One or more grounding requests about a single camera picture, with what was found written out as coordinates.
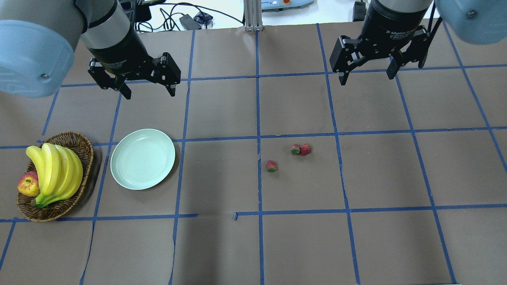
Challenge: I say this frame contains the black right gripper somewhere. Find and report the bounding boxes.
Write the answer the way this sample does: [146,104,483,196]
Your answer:
[329,2,430,86]

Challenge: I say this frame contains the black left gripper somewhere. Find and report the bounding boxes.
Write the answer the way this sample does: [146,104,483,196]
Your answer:
[86,28,181,100]

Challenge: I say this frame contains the strawberry red one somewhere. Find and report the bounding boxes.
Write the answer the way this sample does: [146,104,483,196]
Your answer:
[299,144,312,156]

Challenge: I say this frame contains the strawberry with green top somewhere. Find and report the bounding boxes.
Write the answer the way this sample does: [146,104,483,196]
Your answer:
[290,144,301,155]

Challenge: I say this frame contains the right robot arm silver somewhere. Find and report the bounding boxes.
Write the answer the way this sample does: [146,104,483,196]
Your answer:
[329,0,507,85]

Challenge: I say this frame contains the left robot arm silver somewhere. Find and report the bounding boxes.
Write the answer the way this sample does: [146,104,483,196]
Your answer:
[0,0,181,99]

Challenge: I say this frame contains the pale green plate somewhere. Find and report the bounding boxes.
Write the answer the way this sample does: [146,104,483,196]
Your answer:
[110,129,176,190]

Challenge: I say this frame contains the black power adapter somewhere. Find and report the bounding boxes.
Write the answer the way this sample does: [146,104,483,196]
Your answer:
[179,14,202,30]

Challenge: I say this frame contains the yellow banana bunch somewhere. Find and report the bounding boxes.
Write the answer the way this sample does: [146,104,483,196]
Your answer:
[25,143,84,209]

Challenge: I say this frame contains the teach pendant blue grey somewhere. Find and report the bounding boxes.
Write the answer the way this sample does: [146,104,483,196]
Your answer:
[261,0,315,11]

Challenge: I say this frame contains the red yellow apple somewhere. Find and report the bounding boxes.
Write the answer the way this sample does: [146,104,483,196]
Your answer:
[17,170,40,197]

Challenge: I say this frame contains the woven wicker basket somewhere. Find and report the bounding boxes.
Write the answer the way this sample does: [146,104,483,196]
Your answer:
[16,131,94,222]

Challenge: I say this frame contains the black cables on desk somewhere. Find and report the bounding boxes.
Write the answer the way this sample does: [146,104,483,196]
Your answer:
[119,0,244,33]

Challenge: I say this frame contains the aluminium frame post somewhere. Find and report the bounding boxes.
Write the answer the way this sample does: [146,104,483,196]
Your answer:
[243,0,264,31]

